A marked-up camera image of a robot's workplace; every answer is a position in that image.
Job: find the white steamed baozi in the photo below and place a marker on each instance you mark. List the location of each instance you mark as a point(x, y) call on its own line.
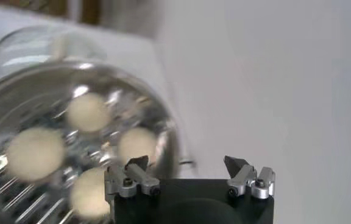
point(35, 153)
point(88, 193)
point(137, 144)
point(87, 112)

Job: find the stainless steel steamer basket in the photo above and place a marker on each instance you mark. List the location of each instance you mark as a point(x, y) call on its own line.
point(17, 91)

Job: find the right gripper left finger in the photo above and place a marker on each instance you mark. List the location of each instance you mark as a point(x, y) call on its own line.
point(123, 182)

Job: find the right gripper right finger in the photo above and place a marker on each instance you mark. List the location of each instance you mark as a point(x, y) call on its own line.
point(254, 185)

